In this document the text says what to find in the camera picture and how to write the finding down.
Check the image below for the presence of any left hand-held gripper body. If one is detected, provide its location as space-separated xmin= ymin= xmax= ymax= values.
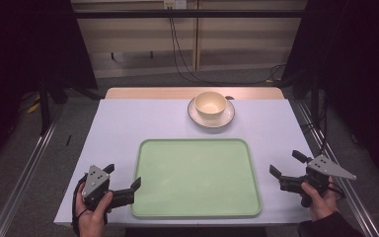
xmin=81 ymin=164 xmax=136 ymax=212

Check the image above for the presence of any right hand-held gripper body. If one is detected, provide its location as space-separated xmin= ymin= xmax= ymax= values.
xmin=278 ymin=154 xmax=357 ymax=209

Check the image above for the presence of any person's left hand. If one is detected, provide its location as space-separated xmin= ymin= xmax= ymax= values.
xmin=75 ymin=182 xmax=114 ymax=237

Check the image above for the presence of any person's right hand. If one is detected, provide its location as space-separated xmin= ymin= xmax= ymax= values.
xmin=300 ymin=176 xmax=339 ymax=222

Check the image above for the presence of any white table cover sheet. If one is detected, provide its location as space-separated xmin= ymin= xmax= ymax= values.
xmin=53 ymin=98 xmax=314 ymax=227

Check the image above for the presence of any light green tray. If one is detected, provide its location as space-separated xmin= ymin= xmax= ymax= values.
xmin=129 ymin=137 xmax=264 ymax=219

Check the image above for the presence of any black metal stand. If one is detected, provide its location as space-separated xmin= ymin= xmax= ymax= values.
xmin=310 ymin=0 xmax=321 ymax=127

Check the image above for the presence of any white plate with dark rim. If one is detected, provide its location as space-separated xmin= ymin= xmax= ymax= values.
xmin=187 ymin=97 xmax=236 ymax=129

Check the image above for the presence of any cream bowl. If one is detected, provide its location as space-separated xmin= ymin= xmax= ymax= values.
xmin=193 ymin=91 xmax=228 ymax=120

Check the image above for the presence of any black curtain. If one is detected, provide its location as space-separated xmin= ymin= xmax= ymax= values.
xmin=0 ymin=0 xmax=99 ymax=172
xmin=280 ymin=0 xmax=379 ymax=189

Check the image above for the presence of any aluminium floor rail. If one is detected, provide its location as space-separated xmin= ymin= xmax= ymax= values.
xmin=295 ymin=101 xmax=379 ymax=237
xmin=0 ymin=104 xmax=65 ymax=237

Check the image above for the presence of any black hanging cable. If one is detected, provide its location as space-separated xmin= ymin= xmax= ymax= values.
xmin=168 ymin=7 xmax=288 ymax=87

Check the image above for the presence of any wooden vertical post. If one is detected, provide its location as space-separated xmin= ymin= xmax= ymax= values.
xmin=192 ymin=0 xmax=201 ymax=72

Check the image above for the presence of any black horizontal frame bar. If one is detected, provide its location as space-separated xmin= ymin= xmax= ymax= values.
xmin=73 ymin=9 xmax=308 ymax=20

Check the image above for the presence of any white wall socket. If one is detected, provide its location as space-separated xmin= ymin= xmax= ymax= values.
xmin=163 ymin=0 xmax=188 ymax=10

